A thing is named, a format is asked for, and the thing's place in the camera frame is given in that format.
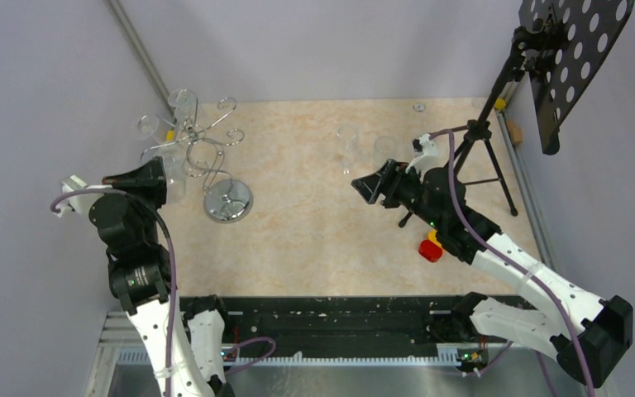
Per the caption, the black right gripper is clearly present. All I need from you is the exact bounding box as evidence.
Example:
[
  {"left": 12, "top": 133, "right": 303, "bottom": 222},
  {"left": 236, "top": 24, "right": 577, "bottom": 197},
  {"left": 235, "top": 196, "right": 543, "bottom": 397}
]
[{"left": 352, "top": 159, "right": 444, "bottom": 230}]

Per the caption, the cut pattern stemmed glass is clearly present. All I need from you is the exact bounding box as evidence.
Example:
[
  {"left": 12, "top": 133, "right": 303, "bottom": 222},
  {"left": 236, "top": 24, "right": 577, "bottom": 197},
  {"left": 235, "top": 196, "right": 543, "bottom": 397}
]
[{"left": 372, "top": 136, "right": 398, "bottom": 168}]

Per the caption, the clear plain wine glass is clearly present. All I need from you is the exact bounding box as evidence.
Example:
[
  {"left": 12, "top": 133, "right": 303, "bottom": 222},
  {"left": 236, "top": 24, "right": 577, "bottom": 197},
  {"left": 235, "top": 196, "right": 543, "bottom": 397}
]
[{"left": 336, "top": 123, "right": 359, "bottom": 175}]

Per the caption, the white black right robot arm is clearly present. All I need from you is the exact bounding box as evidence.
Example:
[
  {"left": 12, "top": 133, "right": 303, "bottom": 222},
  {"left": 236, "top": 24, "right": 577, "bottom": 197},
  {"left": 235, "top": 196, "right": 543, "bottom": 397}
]
[{"left": 351, "top": 160, "right": 633, "bottom": 388}]

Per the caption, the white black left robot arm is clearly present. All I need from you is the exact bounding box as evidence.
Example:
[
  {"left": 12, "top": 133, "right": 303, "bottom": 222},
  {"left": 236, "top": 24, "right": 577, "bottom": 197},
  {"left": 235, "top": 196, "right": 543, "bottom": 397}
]
[{"left": 88, "top": 156, "right": 234, "bottom": 396}]

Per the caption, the chrome wine glass rack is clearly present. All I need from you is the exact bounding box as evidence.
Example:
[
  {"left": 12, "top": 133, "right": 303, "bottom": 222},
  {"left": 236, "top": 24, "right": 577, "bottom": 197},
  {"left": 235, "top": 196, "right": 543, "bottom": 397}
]
[{"left": 141, "top": 97, "right": 254, "bottom": 223}]

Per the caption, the red toy block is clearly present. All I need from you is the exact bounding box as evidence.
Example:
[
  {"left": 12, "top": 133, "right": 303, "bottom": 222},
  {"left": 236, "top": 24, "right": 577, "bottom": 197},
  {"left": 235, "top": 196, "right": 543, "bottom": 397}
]
[{"left": 418, "top": 240, "right": 444, "bottom": 263}]

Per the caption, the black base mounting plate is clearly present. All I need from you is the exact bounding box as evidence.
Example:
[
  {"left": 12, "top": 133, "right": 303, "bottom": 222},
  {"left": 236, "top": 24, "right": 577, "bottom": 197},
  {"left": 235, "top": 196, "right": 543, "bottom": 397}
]
[{"left": 174, "top": 293, "right": 508, "bottom": 360}]

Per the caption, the black tripod stand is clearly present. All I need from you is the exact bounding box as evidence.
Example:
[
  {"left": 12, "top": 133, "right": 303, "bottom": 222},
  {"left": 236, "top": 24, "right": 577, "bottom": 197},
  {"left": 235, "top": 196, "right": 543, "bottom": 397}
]
[{"left": 384, "top": 19, "right": 566, "bottom": 235}]

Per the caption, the black perforated stand plate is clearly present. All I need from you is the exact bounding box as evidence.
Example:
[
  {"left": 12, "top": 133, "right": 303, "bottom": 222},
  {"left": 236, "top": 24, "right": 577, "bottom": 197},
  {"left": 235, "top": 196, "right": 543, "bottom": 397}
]
[{"left": 518, "top": 0, "right": 635, "bottom": 155}]

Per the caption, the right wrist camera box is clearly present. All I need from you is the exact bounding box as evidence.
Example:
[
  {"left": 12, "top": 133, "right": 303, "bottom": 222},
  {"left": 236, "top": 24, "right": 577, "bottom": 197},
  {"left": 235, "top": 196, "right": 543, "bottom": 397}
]
[{"left": 405, "top": 133, "right": 440, "bottom": 175}]

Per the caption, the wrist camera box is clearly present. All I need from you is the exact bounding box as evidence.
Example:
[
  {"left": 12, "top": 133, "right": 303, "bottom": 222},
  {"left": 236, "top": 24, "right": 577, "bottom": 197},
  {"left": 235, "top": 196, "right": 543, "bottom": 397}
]
[
  {"left": 405, "top": 133, "right": 440, "bottom": 175},
  {"left": 55, "top": 175, "right": 103, "bottom": 218}
]

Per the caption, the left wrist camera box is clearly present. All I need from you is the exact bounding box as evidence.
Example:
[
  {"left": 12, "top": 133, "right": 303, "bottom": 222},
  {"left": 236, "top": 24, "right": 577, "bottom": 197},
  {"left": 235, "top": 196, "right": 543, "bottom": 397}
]
[{"left": 55, "top": 175, "right": 103, "bottom": 218}]

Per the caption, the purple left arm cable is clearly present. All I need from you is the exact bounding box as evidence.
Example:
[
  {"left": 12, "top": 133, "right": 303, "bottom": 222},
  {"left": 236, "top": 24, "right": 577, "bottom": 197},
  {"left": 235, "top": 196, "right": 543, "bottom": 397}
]
[{"left": 49, "top": 186, "right": 278, "bottom": 397}]

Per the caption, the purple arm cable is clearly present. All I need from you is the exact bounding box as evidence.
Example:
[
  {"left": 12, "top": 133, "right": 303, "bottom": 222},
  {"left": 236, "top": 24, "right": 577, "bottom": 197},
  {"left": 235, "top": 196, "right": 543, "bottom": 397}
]
[
  {"left": 429, "top": 129, "right": 598, "bottom": 397},
  {"left": 49, "top": 186, "right": 278, "bottom": 397}
]

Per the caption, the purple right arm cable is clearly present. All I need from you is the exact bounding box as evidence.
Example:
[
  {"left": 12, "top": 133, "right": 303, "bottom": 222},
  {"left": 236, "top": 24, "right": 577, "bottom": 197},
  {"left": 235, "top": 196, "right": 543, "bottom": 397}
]
[{"left": 429, "top": 129, "right": 598, "bottom": 397}]

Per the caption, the white cable duct strip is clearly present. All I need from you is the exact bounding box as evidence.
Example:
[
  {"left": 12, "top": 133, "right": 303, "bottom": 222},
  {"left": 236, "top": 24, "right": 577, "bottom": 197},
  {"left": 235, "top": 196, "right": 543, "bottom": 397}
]
[{"left": 116, "top": 348, "right": 461, "bottom": 367}]

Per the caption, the aluminium corner frame post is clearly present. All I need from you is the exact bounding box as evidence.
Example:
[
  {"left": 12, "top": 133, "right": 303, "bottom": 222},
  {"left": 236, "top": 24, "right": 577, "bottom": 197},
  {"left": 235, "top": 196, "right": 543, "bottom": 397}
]
[{"left": 103, "top": 0, "right": 174, "bottom": 114}]

